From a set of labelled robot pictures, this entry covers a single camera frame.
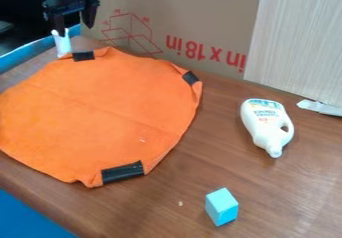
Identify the white figure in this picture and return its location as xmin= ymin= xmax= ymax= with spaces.
xmin=49 ymin=27 xmax=74 ymax=59

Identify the cardboard box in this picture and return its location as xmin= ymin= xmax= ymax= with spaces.
xmin=78 ymin=0 xmax=342 ymax=81

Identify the light wooden board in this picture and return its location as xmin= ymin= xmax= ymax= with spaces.
xmin=241 ymin=0 xmax=342 ymax=108

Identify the orange cloth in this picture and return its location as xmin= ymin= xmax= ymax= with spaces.
xmin=0 ymin=45 xmax=205 ymax=189

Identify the white toy bottle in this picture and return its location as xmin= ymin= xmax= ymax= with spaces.
xmin=239 ymin=97 xmax=296 ymax=159

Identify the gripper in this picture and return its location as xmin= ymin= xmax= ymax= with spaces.
xmin=41 ymin=0 xmax=102 ymax=37

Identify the light blue block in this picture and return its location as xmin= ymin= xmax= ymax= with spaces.
xmin=203 ymin=187 xmax=241 ymax=228

